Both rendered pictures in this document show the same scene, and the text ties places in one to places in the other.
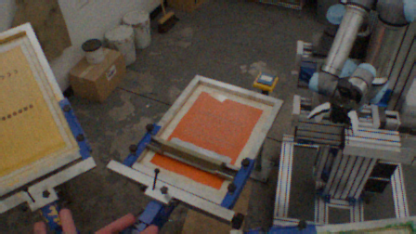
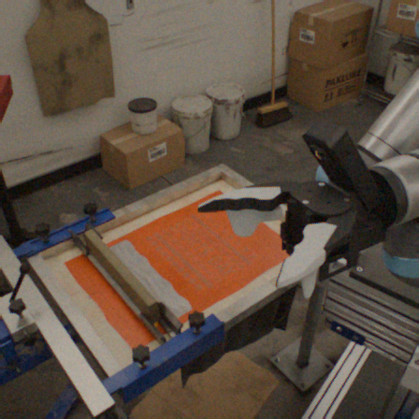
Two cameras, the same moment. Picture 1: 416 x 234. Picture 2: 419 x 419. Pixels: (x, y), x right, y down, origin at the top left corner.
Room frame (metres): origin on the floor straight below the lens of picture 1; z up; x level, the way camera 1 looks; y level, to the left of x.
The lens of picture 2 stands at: (0.39, -0.49, 1.99)
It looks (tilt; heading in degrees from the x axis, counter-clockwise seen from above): 39 degrees down; 21
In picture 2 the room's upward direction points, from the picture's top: straight up
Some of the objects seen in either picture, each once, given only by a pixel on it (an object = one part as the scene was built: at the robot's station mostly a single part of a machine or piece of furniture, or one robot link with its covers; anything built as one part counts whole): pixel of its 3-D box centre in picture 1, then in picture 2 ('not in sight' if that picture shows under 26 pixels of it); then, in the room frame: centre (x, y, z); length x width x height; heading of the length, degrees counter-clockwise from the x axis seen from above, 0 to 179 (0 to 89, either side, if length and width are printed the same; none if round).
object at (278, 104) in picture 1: (209, 133); (183, 252); (1.35, -0.03, 0.97); 0.79 x 0.58 x 0.04; 149
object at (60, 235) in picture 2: (144, 146); (71, 237); (1.29, 0.33, 0.97); 0.30 x 0.05 x 0.07; 149
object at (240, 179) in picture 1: (238, 183); (171, 354); (1.00, -0.15, 0.97); 0.30 x 0.05 x 0.07; 149
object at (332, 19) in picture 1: (337, 19); not in sight; (1.71, -0.79, 1.42); 0.13 x 0.12 x 0.14; 138
